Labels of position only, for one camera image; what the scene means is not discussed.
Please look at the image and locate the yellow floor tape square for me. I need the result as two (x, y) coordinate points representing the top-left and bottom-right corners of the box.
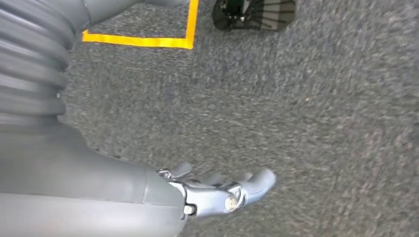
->
(81, 0), (200, 50)

